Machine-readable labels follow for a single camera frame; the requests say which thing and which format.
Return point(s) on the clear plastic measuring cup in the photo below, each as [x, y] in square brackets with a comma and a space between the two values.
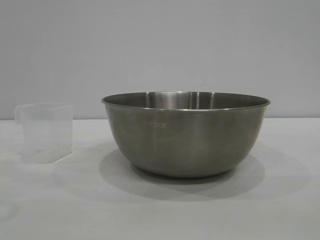
[47, 125]

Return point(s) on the stainless steel mixing bowl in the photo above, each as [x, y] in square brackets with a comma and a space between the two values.
[185, 140]

